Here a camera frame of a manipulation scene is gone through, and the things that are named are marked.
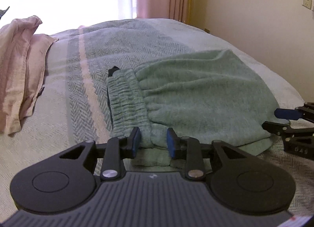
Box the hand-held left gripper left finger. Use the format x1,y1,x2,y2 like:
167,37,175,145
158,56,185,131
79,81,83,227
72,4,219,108
59,126,142,181

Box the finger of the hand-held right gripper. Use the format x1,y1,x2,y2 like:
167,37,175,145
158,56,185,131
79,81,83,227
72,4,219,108
262,121,314,142
274,102,314,121

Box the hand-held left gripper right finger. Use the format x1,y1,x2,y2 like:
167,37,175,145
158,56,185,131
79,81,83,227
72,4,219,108
166,127,249,181

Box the grey sweatpants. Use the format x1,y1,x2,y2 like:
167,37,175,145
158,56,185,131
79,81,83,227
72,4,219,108
107,50,282,168

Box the pink folded blanket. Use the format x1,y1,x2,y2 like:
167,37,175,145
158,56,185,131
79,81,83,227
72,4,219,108
0,15,59,136

